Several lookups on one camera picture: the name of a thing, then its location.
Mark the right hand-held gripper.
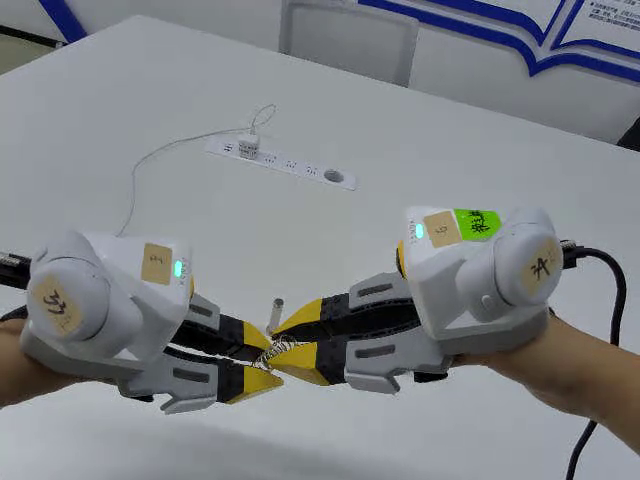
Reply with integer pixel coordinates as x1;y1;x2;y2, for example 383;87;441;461
271;204;565;396

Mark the white chair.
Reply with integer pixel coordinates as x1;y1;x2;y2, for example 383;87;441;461
278;0;421;89

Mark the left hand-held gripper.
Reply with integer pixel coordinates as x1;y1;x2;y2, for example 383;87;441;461
18;229;285;415

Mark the metal pin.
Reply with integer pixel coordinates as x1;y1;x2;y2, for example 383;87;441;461
266;296;286;337

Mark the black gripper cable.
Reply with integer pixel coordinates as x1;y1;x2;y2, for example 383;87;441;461
0;251;37;324
558;238;630;480

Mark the person's right forearm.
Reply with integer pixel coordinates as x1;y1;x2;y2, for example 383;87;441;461
448;303;640;447

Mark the small metal coil spring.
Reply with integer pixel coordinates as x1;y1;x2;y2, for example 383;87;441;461
249;336;295;372

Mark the white plug charger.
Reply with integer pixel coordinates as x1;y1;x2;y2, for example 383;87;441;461
236;133;262;159

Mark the thin white charger cable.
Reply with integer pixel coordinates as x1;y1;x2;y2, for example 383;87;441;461
114;103;278;237

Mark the person's left forearm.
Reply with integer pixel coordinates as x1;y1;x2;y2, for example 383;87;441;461
0;316;124;410

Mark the white blue wall sign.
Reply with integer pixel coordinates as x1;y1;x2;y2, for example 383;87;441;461
356;0;640;84

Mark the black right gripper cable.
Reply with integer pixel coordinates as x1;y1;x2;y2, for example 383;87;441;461
558;238;630;480

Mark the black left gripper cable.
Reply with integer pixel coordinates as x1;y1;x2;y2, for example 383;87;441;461
0;251;37;324

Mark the white power strip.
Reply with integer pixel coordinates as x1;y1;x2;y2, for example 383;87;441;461
204;136;360;193

